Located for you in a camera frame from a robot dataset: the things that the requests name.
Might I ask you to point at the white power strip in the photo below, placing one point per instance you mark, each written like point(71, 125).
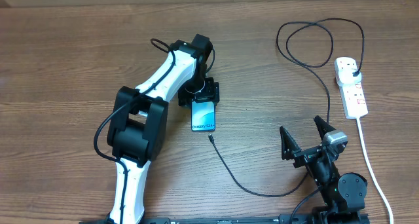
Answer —
point(352, 96)

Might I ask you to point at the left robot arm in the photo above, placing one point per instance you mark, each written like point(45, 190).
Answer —
point(137, 125)

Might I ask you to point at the white charger plug adapter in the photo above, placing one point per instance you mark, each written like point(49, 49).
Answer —
point(348, 77)

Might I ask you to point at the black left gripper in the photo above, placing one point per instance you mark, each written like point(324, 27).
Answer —
point(211, 92)

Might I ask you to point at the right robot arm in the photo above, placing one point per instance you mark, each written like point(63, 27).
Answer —
point(343, 195)

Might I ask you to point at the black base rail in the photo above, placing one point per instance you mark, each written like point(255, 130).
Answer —
point(222, 220)

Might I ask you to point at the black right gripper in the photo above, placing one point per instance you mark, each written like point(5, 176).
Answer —
point(289, 150)

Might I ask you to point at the Samsung Galaxy smartphone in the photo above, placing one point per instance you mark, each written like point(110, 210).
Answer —
point(203, 116)

